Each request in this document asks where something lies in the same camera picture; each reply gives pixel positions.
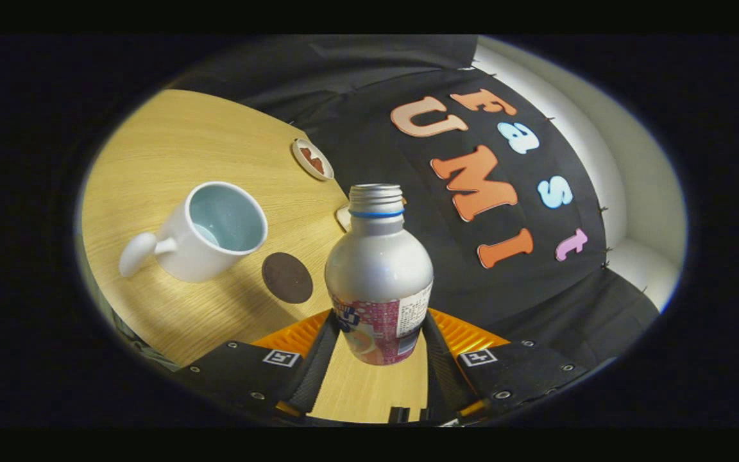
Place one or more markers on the brown food piece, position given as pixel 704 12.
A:
pixel 317 167
pixel 306 154

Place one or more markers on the silver juice bottle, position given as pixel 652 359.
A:
pixel 379 263

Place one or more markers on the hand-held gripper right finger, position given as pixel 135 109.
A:
pixel 440 378

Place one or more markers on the white toaster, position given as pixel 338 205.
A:
pixel 342 217

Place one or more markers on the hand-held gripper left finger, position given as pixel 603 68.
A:
pixel 318 372

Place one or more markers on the small white plate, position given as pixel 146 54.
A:
pixel 304 168

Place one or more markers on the brown round coaster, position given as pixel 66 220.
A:
pixel 287 278

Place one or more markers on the wooden table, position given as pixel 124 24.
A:
pixel 170 141

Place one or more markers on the white cup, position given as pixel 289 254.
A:
pixel 196 250

